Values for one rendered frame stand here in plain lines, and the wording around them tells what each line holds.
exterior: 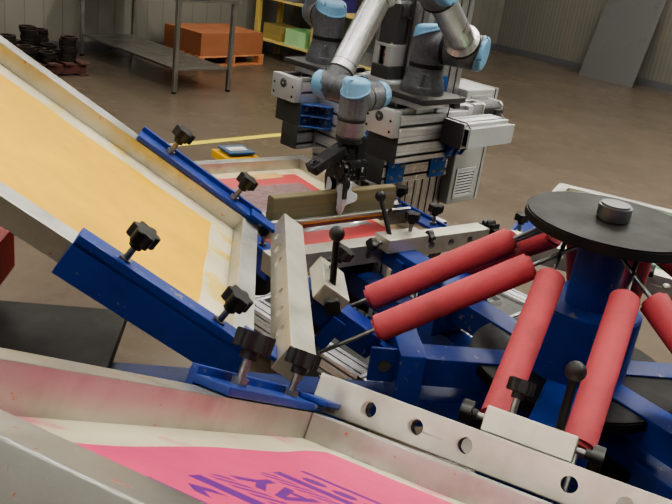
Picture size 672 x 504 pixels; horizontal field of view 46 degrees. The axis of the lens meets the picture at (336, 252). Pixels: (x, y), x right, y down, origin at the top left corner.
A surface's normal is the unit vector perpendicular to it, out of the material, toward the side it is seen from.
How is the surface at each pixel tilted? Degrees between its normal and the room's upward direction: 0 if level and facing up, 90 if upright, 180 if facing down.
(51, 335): 0
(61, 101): 90
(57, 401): 90
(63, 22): 90
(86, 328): 0
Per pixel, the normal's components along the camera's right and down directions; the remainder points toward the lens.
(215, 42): 0.73, 0.35
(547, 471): -0.30, -0.24
